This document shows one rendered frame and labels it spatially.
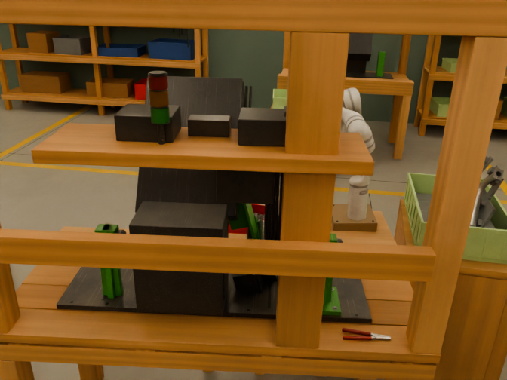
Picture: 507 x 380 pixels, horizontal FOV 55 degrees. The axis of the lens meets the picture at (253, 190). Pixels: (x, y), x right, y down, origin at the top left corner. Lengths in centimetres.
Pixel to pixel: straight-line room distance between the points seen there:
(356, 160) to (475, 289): 132
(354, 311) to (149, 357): 72
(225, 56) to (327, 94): 614
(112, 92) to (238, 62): 188
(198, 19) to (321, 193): 55
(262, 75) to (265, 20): 610
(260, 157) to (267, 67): 605
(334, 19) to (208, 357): 111
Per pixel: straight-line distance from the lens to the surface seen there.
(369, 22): 125
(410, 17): 127
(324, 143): 130
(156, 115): 133
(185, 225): 156
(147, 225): 158
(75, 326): 180
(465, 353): 269
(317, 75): 125
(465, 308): 253
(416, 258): 144
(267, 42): 724
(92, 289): 192
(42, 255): 154
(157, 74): 131
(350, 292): 188
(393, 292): 196
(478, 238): 242
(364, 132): 168
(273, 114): 139
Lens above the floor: 198
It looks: 24 degrees down
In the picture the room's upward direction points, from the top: 1 degrees clockwise
